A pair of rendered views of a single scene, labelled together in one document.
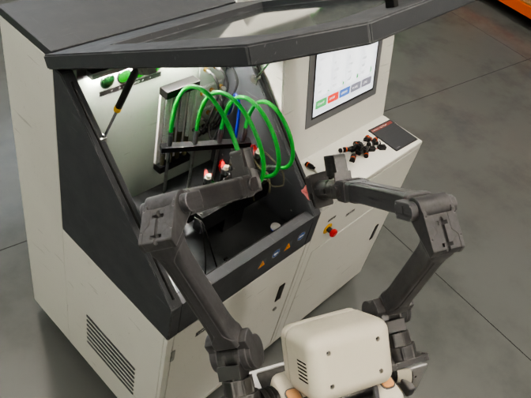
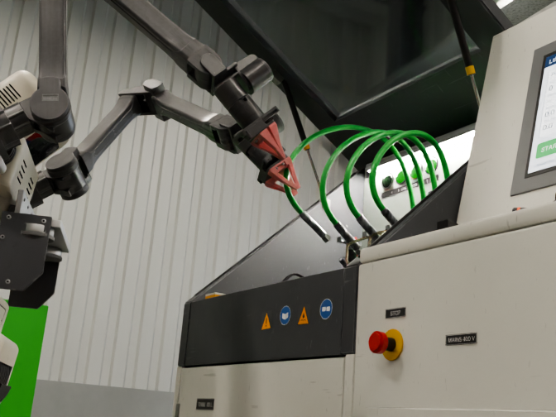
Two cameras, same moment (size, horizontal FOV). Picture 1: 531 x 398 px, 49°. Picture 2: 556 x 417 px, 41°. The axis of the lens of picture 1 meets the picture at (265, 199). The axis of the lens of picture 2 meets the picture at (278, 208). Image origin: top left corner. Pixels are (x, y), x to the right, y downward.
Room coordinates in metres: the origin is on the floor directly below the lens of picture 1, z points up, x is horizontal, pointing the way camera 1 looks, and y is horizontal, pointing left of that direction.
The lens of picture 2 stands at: (1.98, -1.48, 0.65)
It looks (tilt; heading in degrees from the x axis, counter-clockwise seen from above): 17 degrees up; 114
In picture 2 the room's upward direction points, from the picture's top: 4 degrees clockwise
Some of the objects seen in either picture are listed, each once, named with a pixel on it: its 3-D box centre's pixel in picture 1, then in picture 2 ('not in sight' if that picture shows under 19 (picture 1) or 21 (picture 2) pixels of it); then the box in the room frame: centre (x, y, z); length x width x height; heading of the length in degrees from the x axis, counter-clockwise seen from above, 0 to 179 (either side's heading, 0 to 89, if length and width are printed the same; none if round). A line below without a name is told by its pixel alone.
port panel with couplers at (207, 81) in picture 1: (212, 90); not in sight; (1.78, 0.29, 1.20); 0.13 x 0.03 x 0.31; 146
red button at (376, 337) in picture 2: (331, 230); (383, 342); (1.65, -0.28, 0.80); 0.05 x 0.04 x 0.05; 146
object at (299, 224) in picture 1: (246, 267); (261, 324); (1.30, 0.00, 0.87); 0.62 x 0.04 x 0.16; 146
